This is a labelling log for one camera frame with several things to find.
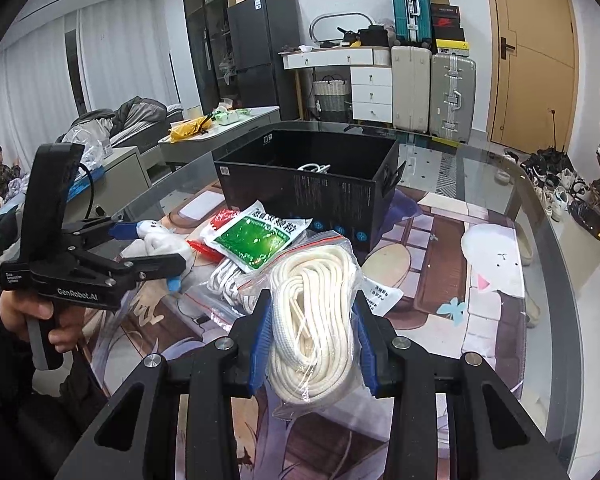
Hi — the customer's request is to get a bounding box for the white plush toy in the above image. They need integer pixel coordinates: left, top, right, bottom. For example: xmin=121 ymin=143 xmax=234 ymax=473
xmin=121 ymin=220 xmax=195 ymax=292

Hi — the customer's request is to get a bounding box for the white printed text pouch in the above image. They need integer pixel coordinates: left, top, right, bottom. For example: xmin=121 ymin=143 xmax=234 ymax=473
xmin=361 ymin=276 xmax=403 ymax=316

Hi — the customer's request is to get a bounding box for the bagged thick white rope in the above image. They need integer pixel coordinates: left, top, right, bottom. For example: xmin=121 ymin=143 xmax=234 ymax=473
xmin=237 ymin=231 xmax=368 ymax=421

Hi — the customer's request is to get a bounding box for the bagged thin white cord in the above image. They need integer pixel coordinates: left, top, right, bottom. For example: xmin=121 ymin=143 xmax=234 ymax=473
xmin=176 ymin=257 xmax=272 ymax=331

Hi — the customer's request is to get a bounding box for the red white balloon glue pouch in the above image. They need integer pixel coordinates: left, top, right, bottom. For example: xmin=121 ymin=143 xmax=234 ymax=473
xmin=186 ymin=208 xmax=238 ymax=263

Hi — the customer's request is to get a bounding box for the green white medicine pouch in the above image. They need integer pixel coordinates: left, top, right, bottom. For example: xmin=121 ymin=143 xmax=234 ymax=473
xmin=206 ymin=200 xmax=312 ymax=273

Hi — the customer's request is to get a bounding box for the person's left hand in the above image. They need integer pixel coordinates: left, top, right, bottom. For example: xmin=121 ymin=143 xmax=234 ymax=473
xmin=0 ymin=290 xmax=85 ymax=353

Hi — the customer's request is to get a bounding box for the grey side cabinet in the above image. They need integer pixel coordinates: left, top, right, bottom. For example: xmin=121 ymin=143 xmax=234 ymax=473
xmin=93 ymin=146 xmax=151 ymax=214

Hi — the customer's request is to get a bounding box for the seated person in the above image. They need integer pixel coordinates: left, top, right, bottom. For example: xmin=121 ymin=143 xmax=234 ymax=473
xmin=0 ymin=145 xmax=21 ymax=200

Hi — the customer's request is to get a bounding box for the sofa with clothes pile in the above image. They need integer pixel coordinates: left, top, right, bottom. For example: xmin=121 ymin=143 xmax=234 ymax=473
xmin=56 ymin=96 xmax=184 ymax=153

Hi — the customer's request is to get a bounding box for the grey coffee table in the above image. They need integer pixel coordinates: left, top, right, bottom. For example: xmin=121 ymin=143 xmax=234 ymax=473
xmin=158 ymin=106 xmax=280 ymax=166

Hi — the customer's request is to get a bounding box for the anime printed table mat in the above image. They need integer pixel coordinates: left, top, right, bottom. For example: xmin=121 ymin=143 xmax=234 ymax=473
xmin=86 ymin=188 xmax=527 ymax=479

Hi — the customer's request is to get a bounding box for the yellow bag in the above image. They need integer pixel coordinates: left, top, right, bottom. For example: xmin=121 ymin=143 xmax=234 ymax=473
xmin=169 ymin=115 xmax=213 ymax=143

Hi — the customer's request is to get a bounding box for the black storage box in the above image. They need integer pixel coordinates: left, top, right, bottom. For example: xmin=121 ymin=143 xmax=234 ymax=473
xmin=214 ymin=122 xmax=404 ymax=255

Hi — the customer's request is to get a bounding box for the black refrigerator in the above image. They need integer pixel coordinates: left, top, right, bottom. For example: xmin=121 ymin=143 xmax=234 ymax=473
xmin=228 ymin=0 xmax=300 ymax=120

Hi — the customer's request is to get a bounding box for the woven laundry basket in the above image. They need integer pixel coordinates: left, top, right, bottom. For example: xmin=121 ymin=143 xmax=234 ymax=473
xmin=312 ymin=76 xmax=351 ymax=122

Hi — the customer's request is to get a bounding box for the pile of shoes on floor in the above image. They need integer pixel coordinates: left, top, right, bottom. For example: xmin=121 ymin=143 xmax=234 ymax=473
xmin=503 ymin=148 xmax=590 ymax=222

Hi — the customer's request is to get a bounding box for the white dresser desk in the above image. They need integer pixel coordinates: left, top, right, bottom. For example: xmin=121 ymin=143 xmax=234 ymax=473
xmin=279 ymin=47 xmax=393 ymax=125

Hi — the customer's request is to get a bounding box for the silver aluminium suitcase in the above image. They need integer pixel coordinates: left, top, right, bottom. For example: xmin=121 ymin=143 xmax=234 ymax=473
xmin=429 ymin=54 xmax=477 ymax=143

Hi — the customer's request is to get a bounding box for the beige suitcase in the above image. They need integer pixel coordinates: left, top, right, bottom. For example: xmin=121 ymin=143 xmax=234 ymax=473
xmin=391 ymin=47 xmax=431 ymax=133

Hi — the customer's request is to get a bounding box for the wooden door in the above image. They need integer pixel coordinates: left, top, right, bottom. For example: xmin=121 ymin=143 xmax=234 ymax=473
xmin=486 ymin=0 xmax=579 ymax=153

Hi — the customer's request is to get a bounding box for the stack of shoe boxes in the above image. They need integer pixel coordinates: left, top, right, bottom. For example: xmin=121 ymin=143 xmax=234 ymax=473
xmin=430 ymin=0 xmax=470 ymax=58

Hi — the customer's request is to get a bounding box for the teal suitcase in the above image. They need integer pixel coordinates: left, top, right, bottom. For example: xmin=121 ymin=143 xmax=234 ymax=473
xmin=392 ymin=0 xmax=432 ymax=49

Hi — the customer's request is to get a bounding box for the oval mirror frame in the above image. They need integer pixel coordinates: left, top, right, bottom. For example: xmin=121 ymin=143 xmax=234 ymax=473
xmin=309 ymin=11 xmax=375 ymax=44

